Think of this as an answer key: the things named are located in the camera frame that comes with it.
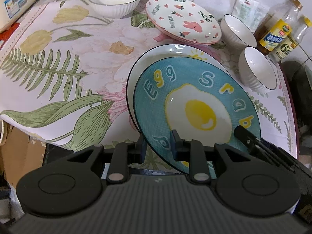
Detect blue fried egg plate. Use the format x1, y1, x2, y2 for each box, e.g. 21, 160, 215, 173
133, 57, 261, 173

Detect white black-rimmed plate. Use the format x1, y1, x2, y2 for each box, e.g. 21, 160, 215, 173
126, 44, 229, 130

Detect pink-rimmed plate underneath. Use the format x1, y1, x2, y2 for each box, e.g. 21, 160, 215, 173
149, 14, 222, 45

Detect large white ribbed bowl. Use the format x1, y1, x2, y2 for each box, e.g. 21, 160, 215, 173
88, 0, 140, 19

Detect black wok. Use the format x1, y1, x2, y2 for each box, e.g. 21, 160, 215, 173
281, 61, 311, 129

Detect floral tablecloth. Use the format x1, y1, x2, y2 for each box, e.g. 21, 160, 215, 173
0, 0, 299, 173

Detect cardboard box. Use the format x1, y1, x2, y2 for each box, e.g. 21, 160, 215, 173
1, 125, 46, 187

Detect vinegar bottle yellow cap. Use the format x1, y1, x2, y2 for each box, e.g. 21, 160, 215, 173
268, 16, 311, 63

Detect oil bottle yellow label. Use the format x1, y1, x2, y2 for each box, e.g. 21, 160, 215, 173
254, 0, 302, 56

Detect white plastic seasoning bag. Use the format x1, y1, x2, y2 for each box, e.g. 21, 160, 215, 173
231, 0, 269, 33

